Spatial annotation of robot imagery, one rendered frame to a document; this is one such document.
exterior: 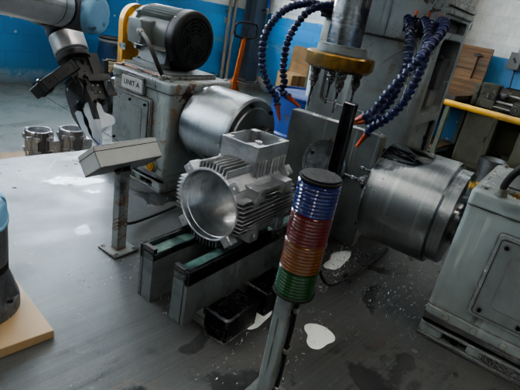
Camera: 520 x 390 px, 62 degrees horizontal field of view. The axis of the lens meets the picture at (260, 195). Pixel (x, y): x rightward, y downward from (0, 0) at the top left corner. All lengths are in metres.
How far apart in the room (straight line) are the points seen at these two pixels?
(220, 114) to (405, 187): 0.56
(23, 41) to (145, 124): 5.17
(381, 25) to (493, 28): 5.10
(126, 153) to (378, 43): 0.78
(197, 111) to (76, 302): 0.64
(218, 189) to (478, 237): 0.57
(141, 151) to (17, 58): 5.56
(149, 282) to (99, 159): 0.28
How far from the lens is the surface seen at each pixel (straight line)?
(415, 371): 0.99
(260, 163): 0.92
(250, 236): 0.91
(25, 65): 6.59
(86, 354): 0.88
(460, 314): 1.05
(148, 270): 0.95
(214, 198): 1.04
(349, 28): 1.17
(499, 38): 6.40
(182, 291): 0.89
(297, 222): 0.59
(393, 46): 1.36
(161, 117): 1.40
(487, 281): 0.99
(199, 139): 1.31
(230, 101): 1.29
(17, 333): 0.91
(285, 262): 0.63
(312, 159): 1.34
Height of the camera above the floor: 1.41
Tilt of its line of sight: 23 degrees down
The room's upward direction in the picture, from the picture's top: 11 degrees clockwise
